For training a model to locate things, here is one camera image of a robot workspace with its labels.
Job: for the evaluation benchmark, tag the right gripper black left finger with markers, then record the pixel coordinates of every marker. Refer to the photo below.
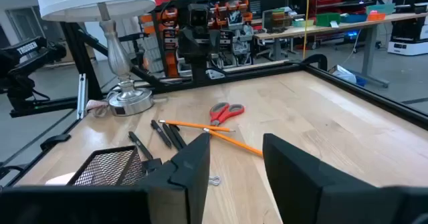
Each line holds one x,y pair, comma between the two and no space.
187,190

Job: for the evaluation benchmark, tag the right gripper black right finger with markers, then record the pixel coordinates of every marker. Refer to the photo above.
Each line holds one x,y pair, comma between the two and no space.
301,190

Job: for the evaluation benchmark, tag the black binder clip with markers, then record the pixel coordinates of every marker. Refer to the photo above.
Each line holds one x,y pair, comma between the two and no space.
219,181

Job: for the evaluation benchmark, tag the black ballpoint pen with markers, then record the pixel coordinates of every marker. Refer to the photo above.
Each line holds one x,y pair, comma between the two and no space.
171,135
179,137
140,145
161,133

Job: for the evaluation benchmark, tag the orange pencil with eraser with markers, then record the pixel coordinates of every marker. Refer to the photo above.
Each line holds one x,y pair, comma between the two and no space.
194,125
234,142

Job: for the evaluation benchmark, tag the black mesh desk organizer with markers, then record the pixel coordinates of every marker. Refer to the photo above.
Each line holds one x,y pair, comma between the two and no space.
100,170

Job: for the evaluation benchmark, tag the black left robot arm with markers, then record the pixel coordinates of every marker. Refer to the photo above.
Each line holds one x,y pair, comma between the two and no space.
200,70

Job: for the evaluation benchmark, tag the orange and black parts shelving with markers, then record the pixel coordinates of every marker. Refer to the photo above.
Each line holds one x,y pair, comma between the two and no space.
234,16

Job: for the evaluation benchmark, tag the mesh drawer unit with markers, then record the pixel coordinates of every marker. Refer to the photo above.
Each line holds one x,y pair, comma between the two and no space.
274,21

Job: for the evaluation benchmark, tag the long wooden workbench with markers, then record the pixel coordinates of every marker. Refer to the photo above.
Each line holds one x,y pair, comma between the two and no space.
294,32

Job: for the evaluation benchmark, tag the white lamp shade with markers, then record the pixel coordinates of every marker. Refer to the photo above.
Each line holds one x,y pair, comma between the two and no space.
93,0

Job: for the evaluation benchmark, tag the white printed cardboard box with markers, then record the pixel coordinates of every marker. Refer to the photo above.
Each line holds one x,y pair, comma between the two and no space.
342,73

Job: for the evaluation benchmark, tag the blue plastic bin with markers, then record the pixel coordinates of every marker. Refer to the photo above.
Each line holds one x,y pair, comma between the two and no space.
361,81

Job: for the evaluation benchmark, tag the silver aluminium extrusion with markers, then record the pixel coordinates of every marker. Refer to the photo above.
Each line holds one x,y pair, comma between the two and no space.
82,97

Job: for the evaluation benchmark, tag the green storage bin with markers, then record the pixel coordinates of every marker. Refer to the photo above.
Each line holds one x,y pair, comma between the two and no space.
327,19

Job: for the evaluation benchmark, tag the blue storage tray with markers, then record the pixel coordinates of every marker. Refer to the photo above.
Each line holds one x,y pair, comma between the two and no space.
354,18

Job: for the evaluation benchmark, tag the orange storage bin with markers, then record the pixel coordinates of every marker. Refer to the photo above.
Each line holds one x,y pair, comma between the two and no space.
376,16

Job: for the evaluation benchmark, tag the white machine cabinet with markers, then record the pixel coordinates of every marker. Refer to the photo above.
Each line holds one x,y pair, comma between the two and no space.
408,47

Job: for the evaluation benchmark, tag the teal storage bin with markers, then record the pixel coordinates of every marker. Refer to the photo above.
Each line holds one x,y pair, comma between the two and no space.
381,8

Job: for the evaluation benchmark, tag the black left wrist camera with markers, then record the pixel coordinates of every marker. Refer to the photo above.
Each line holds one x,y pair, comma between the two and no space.
198,16

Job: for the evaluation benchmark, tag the black aluminium table frame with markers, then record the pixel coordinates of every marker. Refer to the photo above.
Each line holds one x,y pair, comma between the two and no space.
368,96

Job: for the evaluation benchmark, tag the black frame clamp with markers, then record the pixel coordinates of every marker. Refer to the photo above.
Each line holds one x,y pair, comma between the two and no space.
53,141
321,59

